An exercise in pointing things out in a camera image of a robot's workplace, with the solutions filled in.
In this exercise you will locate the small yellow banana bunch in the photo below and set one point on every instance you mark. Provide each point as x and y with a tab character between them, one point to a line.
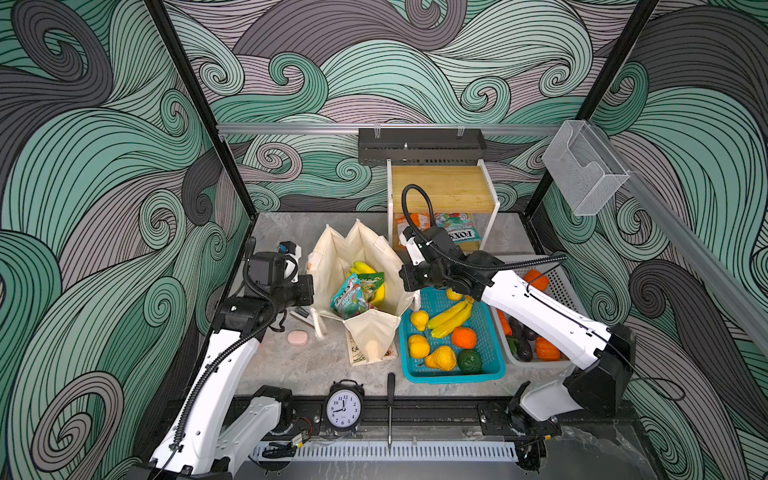
447	321

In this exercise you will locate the green Fox's candy bag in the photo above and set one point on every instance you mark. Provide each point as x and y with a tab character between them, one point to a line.
460	227

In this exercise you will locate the orange Fox's candy bag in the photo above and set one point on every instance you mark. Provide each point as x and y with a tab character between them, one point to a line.
420	220

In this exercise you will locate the orange mini pumpkin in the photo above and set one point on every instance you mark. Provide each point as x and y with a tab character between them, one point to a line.
546	351

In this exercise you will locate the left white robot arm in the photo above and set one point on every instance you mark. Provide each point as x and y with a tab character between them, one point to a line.
199	445

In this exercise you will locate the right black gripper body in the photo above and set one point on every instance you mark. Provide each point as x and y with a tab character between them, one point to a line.
427	273

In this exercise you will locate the green avocado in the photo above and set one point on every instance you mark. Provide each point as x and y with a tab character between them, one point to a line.
470	362

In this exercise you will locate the white slotted cable duct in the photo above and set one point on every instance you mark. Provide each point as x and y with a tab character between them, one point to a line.
449	451

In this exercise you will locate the red green candy bag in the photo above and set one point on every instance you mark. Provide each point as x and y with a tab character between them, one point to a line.
349	301

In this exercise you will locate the clear plastic wall holder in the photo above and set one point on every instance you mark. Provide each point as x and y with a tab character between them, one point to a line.
585	167

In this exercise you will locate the yellow pear front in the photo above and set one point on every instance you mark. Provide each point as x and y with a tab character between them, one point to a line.
443	358

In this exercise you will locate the orange carrot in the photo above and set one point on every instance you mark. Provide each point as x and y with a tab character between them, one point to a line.
504	323

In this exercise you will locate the yellow orange bottom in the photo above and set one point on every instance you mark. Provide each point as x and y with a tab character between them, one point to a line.
418	347

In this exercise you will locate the black alarm clock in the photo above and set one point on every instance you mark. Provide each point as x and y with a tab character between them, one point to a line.
344	406

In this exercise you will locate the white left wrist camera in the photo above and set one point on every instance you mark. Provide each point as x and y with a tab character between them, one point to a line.
291	249

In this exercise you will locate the large yellow banana bunch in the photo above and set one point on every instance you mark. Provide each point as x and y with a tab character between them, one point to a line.
362	267

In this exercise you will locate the white grey stapler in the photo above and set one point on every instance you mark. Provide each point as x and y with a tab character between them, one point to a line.
302	315

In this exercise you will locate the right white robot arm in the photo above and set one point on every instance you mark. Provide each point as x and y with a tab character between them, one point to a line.
602	358

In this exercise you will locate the orange tangerine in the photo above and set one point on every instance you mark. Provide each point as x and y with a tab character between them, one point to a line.
464	338

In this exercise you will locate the black handled screwdriver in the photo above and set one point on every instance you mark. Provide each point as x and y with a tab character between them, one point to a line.
391	384

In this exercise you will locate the yellow green candy bag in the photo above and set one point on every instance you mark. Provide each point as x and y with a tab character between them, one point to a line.
373	286

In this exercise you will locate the yellow lemon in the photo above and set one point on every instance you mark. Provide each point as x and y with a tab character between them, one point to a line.
419	319
453	296

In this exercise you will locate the dark green cucumber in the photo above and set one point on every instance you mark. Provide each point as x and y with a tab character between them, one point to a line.
519	343

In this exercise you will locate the white plastic vegetable basket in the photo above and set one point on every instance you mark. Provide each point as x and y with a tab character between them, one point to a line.
556	310

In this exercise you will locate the yellow lemon middle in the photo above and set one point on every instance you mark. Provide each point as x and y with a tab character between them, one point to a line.
419	319

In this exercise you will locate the teal plastic fruit basket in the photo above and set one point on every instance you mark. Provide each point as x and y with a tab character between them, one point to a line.
449	341

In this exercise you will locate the cream canvas grocery bag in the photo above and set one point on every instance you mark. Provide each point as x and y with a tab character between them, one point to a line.
329	264

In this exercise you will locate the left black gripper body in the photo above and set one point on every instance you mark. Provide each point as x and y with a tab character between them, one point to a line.
293	294

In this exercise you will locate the pink round sponge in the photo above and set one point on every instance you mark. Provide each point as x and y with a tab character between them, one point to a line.
298	338

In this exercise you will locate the yellow lemon top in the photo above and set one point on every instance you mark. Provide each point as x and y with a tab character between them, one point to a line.
453	296

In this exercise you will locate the black metal wall tray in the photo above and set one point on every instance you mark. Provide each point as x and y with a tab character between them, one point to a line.
420	146

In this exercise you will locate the orange bell pepper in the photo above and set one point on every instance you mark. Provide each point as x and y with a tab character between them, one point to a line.
537	280

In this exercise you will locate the white wooden two-tier shelf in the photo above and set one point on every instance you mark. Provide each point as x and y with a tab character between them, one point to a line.
451	188

